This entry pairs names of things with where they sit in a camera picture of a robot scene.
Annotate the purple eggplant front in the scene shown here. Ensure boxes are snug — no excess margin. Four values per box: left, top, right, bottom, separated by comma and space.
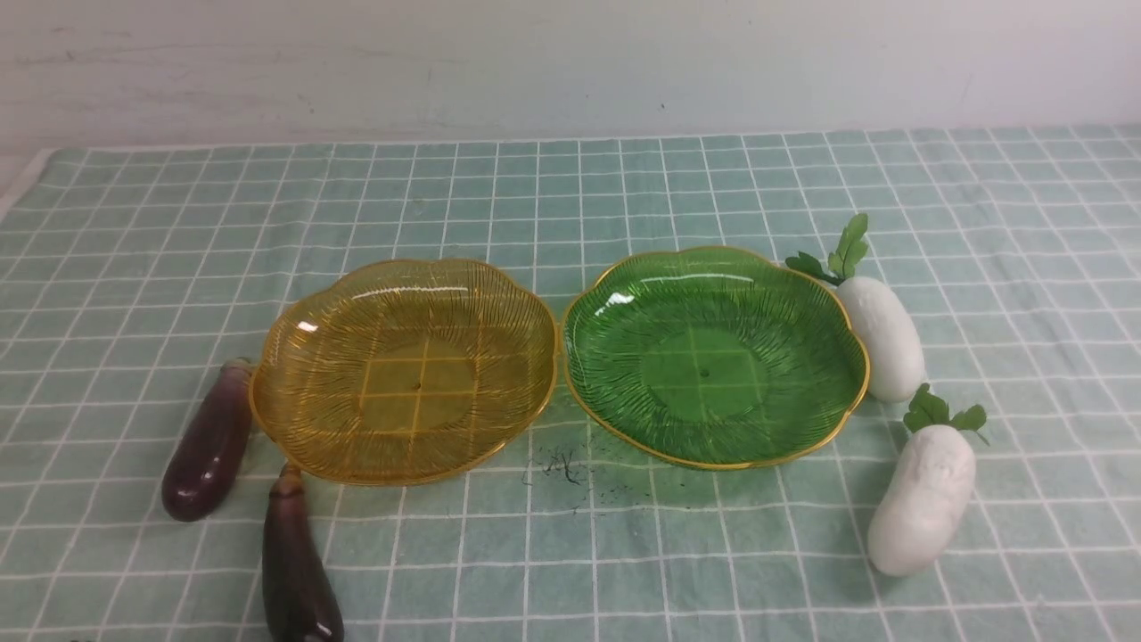
261, 463, 345, 641

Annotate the white radish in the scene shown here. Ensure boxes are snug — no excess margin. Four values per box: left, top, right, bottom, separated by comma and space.
784, 212, 925, 405
866, 383, 987, 577

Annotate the white radish front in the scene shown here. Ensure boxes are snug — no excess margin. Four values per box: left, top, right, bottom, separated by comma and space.
866, 383, 987, 577

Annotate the yellow transparent plastic plate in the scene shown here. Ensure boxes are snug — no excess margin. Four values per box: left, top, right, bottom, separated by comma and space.
248, 259, 560, 485

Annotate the purple eggplant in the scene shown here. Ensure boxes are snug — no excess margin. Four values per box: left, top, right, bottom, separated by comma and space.
261, 463, 345, 641
160, 358, 254, 522

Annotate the green checked tablecloth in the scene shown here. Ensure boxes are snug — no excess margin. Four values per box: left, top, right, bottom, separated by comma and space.
1, 125, 1140, 641

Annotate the green transparent plastic plate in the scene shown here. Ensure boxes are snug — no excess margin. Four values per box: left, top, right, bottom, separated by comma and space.
560, 245, 871, 471

